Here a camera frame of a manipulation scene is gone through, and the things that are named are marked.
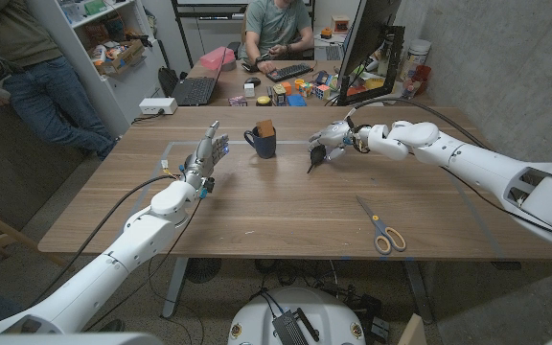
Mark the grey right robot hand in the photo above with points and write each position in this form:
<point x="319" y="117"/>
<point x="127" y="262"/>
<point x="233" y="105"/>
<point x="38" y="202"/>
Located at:
<point x="336" y="134"/>

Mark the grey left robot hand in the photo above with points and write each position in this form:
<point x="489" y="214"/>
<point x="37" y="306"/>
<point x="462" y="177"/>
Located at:
<point x="205" y="158"/>

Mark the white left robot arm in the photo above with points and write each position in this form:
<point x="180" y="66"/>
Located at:
<point x="113" y="259"/>

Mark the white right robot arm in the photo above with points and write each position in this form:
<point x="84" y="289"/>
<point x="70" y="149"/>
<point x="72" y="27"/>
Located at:
<point x="472" y="158"/>

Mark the dark blue mug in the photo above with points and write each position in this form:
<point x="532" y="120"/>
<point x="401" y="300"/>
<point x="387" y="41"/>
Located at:
<point x="264" y="146"/>

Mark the brown block in mug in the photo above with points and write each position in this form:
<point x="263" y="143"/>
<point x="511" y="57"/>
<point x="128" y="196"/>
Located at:
<point x="265" y="128"/>

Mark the colourful puzzle cube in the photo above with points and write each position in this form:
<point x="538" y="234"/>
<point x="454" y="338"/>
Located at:
<point x="306" y="89"/>
<point x="323" y="91"/>

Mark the flat blue item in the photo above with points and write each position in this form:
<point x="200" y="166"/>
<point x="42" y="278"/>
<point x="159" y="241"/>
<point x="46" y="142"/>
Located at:
<point x="296" y="100"/>

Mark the small purple box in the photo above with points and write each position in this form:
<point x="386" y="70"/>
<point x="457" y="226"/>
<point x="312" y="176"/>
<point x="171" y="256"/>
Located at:
<point x="237" y="101"/>

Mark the small orange block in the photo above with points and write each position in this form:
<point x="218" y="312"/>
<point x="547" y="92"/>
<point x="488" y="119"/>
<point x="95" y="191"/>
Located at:
<point x="286" y="88"/>

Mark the black laptop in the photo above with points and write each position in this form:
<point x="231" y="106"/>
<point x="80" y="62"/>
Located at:
<point x="194" y="91"/>

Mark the small printed carton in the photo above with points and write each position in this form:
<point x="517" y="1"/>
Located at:
<point x="279" y="95"/>

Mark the white power box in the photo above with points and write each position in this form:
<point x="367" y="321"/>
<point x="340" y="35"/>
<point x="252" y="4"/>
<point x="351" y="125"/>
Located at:
<point x="157" y="105"/>

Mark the black keyboard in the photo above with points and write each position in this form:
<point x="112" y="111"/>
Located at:
<point x="288" y="72"/>

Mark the round yellow black item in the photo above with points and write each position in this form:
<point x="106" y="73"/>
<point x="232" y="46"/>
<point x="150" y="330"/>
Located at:
<point x="263" y="100"/>

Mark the wooden back desk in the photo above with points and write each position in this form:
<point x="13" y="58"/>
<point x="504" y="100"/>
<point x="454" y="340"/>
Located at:
<point x="230" y="81"/>

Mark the small white cube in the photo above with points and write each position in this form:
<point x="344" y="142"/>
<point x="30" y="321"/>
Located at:
<point x="249" y="90"/>

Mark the grey laptop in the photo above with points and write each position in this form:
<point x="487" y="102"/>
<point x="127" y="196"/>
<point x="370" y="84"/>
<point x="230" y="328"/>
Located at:
<point x="331" y="52"/>

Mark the black computer mouse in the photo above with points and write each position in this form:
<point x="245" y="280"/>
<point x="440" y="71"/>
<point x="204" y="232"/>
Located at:
<point x="253" y="81"/>

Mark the pink box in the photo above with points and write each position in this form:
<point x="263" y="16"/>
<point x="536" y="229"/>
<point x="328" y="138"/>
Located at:
<point x="211" y="58"/>

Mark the small orange gadget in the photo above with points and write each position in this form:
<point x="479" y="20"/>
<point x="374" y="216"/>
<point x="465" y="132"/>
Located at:
<point x="326" y="33"/>

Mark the red container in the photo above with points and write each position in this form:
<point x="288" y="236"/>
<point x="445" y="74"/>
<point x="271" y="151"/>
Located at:
<point x="422" y="74"/>

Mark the white shelf unit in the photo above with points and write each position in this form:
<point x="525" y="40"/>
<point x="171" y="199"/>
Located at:
<point x="127" y="86"/>

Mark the black monitor with stand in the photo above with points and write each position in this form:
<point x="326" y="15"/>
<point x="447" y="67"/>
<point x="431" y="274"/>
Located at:
<point x="367" y="29"/>

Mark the white canister with lid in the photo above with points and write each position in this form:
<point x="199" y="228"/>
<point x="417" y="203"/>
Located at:
<point x="415" y="57"/>

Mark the small wooden orange box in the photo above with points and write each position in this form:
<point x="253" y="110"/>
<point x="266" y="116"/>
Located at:
<point x="340" y="24"/>

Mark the black round floor fan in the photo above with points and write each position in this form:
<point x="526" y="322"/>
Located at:
<point x="203" y="269"/>

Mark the seated person in green t-shirt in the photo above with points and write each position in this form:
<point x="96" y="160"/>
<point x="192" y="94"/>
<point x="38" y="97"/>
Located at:
<point x="276" y="24"/>

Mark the cardboard box with items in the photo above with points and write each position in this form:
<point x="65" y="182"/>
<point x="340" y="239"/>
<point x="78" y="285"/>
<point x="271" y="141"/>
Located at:
<point x="125" y="57"/>

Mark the grey table leg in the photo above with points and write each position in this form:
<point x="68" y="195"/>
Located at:
<point x="175" y="287"/>
<point x="420" y="292"/>

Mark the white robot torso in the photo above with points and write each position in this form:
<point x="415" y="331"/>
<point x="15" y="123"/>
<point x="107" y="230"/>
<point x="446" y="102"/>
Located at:
<point x="333" y="316"/>

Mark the green box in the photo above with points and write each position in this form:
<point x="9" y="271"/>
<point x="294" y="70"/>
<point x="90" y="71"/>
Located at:
<point x="95" y="6"/>

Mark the black box on torso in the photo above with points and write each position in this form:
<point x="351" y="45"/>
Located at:
<point x="288" y="328"/>

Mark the standing person in blue jeans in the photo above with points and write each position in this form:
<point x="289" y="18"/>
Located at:
<point x="41" y="57"/>

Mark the light wooden board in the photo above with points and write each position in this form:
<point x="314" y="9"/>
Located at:
<point x="412" y="333"/>

